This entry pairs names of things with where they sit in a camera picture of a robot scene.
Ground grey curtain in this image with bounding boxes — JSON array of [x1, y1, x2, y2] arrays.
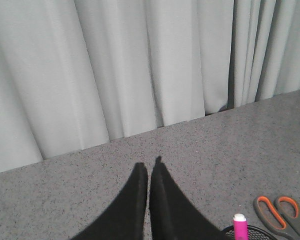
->
[[0, 0, 300, 173]]

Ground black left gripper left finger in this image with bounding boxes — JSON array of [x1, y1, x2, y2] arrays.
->
[[73, 162, 148, 240]]

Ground black mesh pen holder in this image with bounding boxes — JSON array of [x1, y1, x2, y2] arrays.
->
[[222, 225, 277, 240]]

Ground pink marker pen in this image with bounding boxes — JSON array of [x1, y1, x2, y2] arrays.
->
[[233, 213, 249, 240]]

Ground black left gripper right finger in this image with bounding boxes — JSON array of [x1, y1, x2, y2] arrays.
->
[[149, 156, 227, 240]]

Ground grey orange scissors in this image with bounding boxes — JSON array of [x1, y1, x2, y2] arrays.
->
[[253, 195, 300, 240]]

